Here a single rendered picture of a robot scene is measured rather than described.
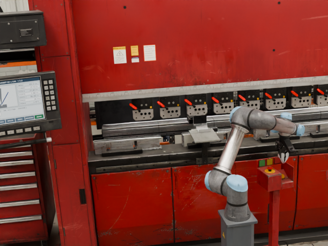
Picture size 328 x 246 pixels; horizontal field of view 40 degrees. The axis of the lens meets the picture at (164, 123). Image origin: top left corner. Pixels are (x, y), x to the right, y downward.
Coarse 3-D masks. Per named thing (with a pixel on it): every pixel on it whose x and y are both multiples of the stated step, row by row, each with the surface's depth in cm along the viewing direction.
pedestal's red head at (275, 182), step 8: (264, 168) 319; (288, 168) 317; (264, 176) 312; (272, 176) 308; (280, 176) 310; (288, 176) 319; (264, 184) 314; (272, 184) 309; (280, 184) 311; (288, 184) 314
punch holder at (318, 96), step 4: (316, 84) 341; (320, 84) 338; (324, 84) 339; (316, 88) 342; (320, 88) 339; (324, 88) 339; (316, 92) 342; (324, 92) 340; (316, 96) 344; (320, 96) 341; (316, 100) 344; (320, 100) 342; (324, 100) 342; (316, 104) 345; (320, 104) 343; (324, 104) 343
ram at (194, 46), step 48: (96, 0) 303; (144, 0) 306; (192, 0) 310; (240, 0) 314; (288, 0) 317; (96, 48) 312; (192, 48) 319; (240, 48) 323; (288, 48) 327; (144, 96) 326
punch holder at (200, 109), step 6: (186, 96) 329; (192, 96) 330; (198, 96) 330; (204, 96) 331; (186, 102) 331; (192, 102) 331; (198, 102) 331; (204, 102) 332; (186, 108) 337; (192, 108) 332; (198, 108) 332; (204, 108) 334; (192, 114) 333; (198, 114) 334; (204, 114) 334
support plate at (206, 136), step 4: (192, 132) 334; (196, 132) 334; (204, 132) 333; (208, 132) 332; (212, 132) 332; (192, 136) 326; (196, 136) 325; (200, 136) 325; (204, 136) 324; (208, 136) 324; (212, 136) 324; (216, 136) 323; (196, 140) 317; (200, 140) 317; (204, 140) 317; (208, 140) 316; (212, 140) 316; (216, 140) 316
